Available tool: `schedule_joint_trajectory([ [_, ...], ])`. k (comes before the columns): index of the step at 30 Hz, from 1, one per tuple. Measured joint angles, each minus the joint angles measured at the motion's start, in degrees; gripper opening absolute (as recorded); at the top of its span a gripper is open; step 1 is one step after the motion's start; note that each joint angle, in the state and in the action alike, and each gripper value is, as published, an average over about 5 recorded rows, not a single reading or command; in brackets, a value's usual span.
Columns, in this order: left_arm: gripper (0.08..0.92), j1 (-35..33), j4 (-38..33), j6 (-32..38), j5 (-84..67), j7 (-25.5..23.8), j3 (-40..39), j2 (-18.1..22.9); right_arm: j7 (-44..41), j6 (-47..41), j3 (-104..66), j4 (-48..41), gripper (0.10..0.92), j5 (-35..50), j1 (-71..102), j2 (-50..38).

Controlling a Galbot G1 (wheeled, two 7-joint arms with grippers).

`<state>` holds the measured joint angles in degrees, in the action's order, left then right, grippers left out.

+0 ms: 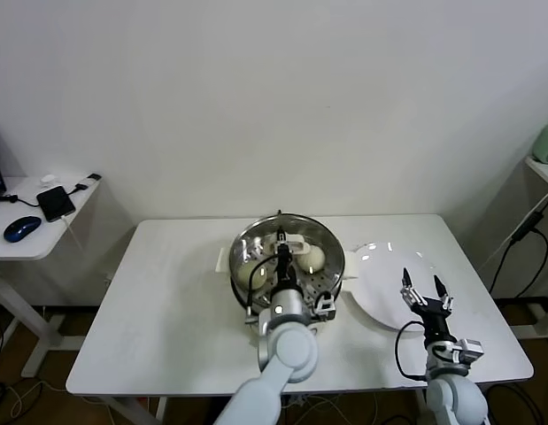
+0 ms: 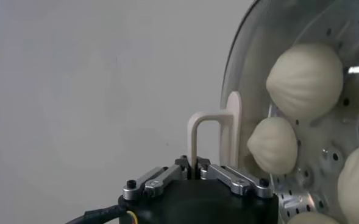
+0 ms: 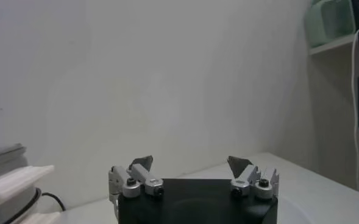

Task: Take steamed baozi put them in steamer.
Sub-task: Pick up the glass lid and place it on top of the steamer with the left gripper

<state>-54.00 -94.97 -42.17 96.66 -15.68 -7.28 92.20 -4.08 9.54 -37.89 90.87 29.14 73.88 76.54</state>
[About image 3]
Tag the perforated steel steamer basket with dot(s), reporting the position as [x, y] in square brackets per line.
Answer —
[2, 164]

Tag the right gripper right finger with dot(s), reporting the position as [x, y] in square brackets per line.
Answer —
[258, 184]

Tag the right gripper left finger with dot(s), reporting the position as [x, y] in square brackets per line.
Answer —
[130, 184]

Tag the white shelf board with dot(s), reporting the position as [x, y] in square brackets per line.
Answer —
[337, 44]

